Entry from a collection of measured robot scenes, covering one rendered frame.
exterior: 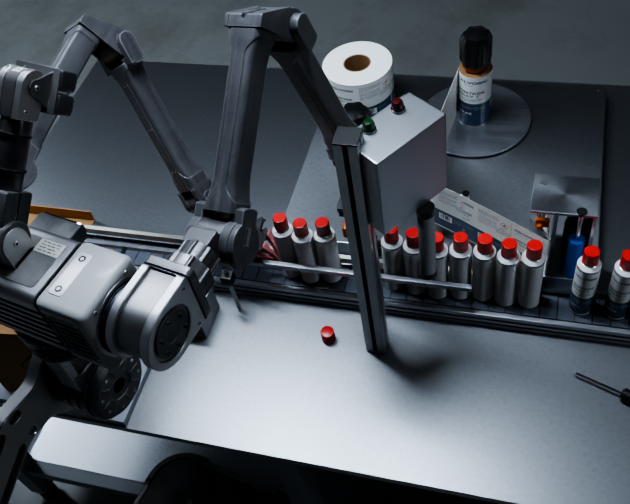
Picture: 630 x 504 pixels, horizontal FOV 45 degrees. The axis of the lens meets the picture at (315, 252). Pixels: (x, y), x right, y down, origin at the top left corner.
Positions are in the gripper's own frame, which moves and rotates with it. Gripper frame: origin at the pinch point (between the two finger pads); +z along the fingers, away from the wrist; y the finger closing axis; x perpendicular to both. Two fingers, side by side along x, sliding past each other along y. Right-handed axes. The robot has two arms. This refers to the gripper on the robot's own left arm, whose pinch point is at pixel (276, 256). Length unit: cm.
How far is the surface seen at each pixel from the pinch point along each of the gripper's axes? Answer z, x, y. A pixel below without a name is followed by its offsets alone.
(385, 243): 8.6, -29.4, -1.5
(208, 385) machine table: 1.5, 14.0, -32.3
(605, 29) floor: 132, -10, 225
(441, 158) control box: -9, -60, -6
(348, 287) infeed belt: 15.6, -11.2, -3.3
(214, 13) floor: 5, 153, 232
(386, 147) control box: -22, -60, -14
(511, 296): 36, -44, -4
